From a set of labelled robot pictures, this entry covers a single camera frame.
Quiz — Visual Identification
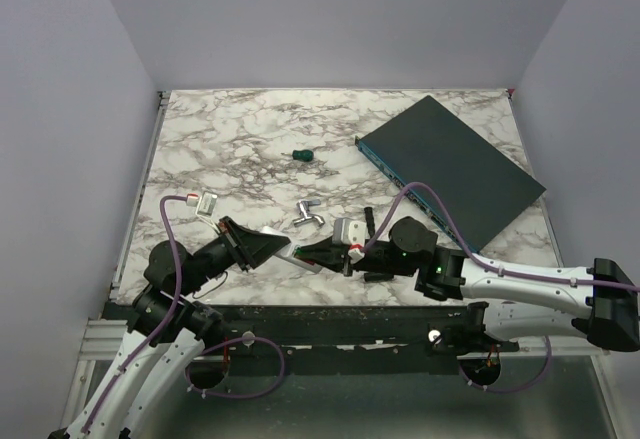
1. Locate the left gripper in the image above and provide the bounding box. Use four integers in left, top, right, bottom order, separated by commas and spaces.
180, 216, 291, 296

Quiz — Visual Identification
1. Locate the white remote control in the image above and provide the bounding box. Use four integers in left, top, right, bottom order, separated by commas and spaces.
260, 226, 322, 274

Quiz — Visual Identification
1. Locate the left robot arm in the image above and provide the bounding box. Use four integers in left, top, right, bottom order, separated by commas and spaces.
51, 217, 291, 438

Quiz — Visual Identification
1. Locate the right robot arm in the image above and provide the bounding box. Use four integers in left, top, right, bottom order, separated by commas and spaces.
293, 217, 639, 352

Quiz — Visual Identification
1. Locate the chrome faucet tap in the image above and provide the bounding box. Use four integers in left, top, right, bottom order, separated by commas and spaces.
292, 199, 325, 227

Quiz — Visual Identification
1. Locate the black hammer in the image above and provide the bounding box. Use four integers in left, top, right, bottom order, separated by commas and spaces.
363, 207, 394, 283

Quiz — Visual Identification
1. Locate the green stubby screwdriver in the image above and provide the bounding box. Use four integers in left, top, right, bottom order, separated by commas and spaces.
284, 149, 314, 163

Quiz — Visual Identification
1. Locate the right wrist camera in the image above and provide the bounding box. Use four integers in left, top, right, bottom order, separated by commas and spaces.
331, 218, 368, 263

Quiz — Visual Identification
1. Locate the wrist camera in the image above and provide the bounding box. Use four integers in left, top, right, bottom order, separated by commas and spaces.
331, 218, 368, 263
186, 191, 218, 227

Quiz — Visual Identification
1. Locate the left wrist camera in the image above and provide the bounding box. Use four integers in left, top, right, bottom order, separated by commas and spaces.
186, 191, 218, 227

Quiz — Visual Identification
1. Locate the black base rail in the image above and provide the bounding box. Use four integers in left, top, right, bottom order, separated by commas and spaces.
177, 303, 521, 378

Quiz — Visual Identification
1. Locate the dark network switch box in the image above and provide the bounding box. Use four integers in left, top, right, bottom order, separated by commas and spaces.
355, 96, 545, 253

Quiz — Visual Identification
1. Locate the aluminium frame rail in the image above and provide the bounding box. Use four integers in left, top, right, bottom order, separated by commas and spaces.
79, 320, 610, 361

